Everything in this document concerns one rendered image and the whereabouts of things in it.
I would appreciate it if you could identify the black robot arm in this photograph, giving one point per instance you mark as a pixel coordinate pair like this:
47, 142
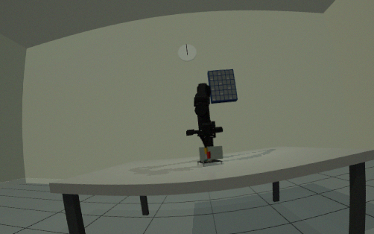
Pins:
201, 104

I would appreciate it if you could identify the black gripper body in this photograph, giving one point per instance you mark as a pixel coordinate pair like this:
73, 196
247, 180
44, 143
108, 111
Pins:
199, 132

